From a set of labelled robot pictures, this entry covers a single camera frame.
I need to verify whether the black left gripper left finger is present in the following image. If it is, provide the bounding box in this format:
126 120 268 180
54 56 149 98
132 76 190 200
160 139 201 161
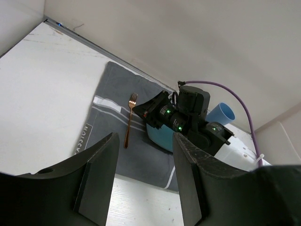
0 133 119 226

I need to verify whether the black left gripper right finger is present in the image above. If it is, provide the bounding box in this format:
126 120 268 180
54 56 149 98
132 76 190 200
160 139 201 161
173 133 301 226

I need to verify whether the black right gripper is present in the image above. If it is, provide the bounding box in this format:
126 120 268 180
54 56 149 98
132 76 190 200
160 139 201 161
133 85 210 141

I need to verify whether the copper fork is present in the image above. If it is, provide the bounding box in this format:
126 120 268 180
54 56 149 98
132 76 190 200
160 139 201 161
124 93 138 149

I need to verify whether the teal square plate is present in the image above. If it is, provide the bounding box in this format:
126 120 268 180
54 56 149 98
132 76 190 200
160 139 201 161
146 124 174 153

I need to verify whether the grey striped placemat cloth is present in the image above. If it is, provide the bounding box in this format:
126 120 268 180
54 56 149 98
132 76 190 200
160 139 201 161
74 62 178 192

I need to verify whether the blue plastic cup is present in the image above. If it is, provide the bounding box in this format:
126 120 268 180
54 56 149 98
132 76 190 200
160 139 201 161
206 102 236 126

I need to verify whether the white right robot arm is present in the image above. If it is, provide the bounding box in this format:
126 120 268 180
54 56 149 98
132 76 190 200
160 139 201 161
133 84 269 171

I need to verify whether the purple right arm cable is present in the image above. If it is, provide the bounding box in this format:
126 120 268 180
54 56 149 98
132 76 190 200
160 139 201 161
177 80 265 167

